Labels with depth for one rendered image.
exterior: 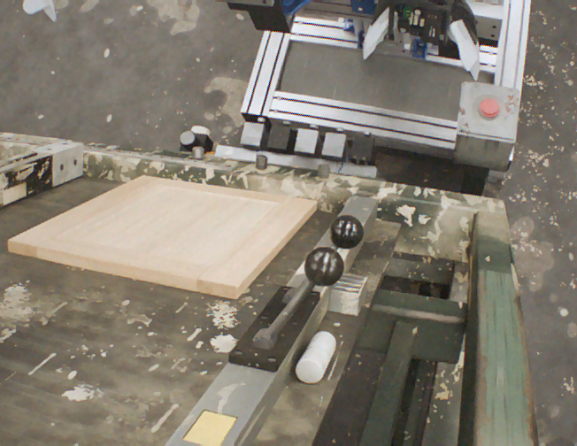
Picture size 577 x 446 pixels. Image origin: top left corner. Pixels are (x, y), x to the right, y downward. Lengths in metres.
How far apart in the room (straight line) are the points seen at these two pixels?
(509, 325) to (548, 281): 1.44
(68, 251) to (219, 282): 0.24
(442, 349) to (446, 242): 0.35
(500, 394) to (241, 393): 0.24
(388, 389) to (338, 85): 1.49
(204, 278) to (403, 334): 0.29
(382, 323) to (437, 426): 0.40
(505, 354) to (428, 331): 0.32
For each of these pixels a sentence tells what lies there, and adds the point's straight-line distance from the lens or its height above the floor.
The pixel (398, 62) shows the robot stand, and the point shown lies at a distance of 2.25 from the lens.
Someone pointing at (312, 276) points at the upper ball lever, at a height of 1.56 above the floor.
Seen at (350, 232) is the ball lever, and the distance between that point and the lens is 0.76.
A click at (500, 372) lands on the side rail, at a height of 1.48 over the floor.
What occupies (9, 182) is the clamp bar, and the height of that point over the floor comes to 1.15.
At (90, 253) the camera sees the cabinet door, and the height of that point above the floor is 1.30.
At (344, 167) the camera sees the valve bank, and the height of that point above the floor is 0.74.
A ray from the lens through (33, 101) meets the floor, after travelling 2.85.
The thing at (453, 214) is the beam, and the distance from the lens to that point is 1.35.
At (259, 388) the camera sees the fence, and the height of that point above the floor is 1.56.
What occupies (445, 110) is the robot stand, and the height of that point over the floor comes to 0.21.
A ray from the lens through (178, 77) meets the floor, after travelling 2.61.
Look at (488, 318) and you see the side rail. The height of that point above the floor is 1.36.
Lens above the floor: 2.20
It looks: 72 degrees down
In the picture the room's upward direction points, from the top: 34 degrees counter-clockwise
